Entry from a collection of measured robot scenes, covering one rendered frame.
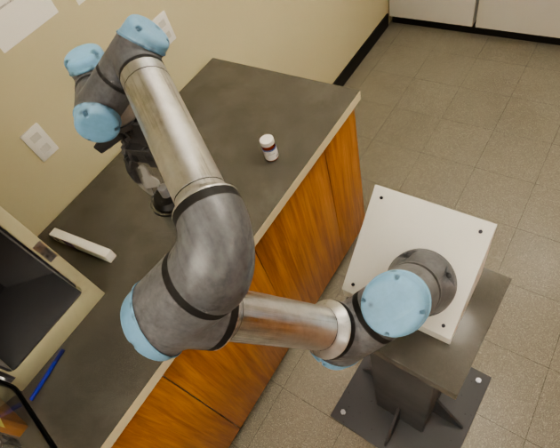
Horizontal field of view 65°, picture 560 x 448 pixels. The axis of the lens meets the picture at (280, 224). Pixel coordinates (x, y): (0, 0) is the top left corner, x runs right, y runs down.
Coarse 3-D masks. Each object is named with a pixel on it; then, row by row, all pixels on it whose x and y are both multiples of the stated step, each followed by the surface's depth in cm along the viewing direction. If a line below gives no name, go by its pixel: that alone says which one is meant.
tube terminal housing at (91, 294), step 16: (0, 208) 95; (0, 224) 96; (16, 224) 99; (32, 240) 103; (64, 272) 114; (80, 288) 123; (96, 288) 125; (80, 304) 122; (64, 320) 119; (80, 320) 124; (48, 336) 117; (64, 336) 121; (32, 352) 114; (48, 352) 119; (32, 368) 116; (16, 384) 114
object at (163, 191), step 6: (162, 186) 110; (156, 192) 114; (162, 192) 110; (168, 192) 111; (156, 198) 112; (162, 198) 112; (168, 198) 111; (156, 204) 111; (162, 204) 111; (168, 204) 110; (162, 210) 111; (168, 210) 111
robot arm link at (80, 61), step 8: (80, 48) 80; (88, 48) 79; (96, 48) 79; (72, 56) 79; (80, 56) 78; (88, 56) 77; (96, 56) 78; (64, 64) 79; (72, 64) 77; (80, 64) 77; (88, 64) 77; (96, 64) 78; (72, 72) 78; (80, 72) 78; (88, 72) 78
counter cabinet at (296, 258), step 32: (352, 128) 169; (320, 160) 155; (352, 160) 180; (320, 192) 165; (352, 192) 193; (288, 224) 152; (320, 224) 175; (352, 224) 208; (256, 256) 140; (288, 256) 161; (320, 256) 188; (256, 288) 148; (288, 288) 171; (320, 288) 202; (192, 352) 128; (224, 352) 145; (256, 352) 166; (160, 384) 120; (192, 384) 135; (224, 384) 153; (256, 384) 177; (160, 416) 126; (192, 416) 142; (224, 416) 162
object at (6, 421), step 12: (0, 396) 100; (12, 396) 105; (0, 408) 95; (12, 408) 100; (24, 408) 104; (0, 420) 91; (12, 420) 95; (24, 420) 99; (0, 432) 87; (12, 432) 91; (24, 432) 95; (36, 432) 99; (24, 444) 90; (36, 444) 94
